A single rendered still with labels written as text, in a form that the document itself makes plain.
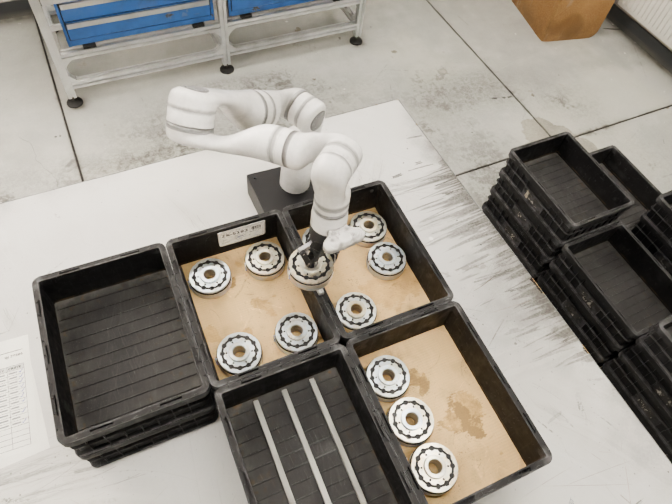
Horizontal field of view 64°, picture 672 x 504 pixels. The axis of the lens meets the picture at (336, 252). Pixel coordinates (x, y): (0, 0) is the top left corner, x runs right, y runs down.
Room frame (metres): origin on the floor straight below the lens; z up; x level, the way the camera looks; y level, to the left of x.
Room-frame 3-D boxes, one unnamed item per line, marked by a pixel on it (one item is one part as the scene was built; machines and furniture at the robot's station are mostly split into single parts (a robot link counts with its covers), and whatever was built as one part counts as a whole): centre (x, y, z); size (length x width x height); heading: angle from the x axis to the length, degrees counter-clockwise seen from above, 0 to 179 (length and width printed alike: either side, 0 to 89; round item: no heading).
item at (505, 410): (0.41, -0.28, 0.87); 0.40 x 0.30 x 0.11; 32
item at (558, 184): (1.47, -0.83, 0.37); 0.40 x 0.30 x 0.45; 33
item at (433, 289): (0.75, -0.07, 0.87); 0.40 x 0.30 x 0.11; 32
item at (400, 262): (0.79, -0.14, 0.86); 0.10 x 0.10 x 0.01
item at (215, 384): (0.60, 0.18, 0.92); 0.40 x 0.30 x 0.02; 32
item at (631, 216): (1.70, -1.16, 0.26); 0.40 x 0.30 x 0.23; 33
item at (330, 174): (0.65, 0.03, 1.28); 0.09 x 0.07 x 0.15; 163
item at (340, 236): (0.64, 0.01, 1.18); 0.11 x 0.09 x 0.06; 38
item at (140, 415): (0.44, 0.44, 0.92); 0.40 x 0.30 x 0.02; 32
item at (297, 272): (0.64, 0.05, 1.02); 0.10 x 0.10 x 0.01
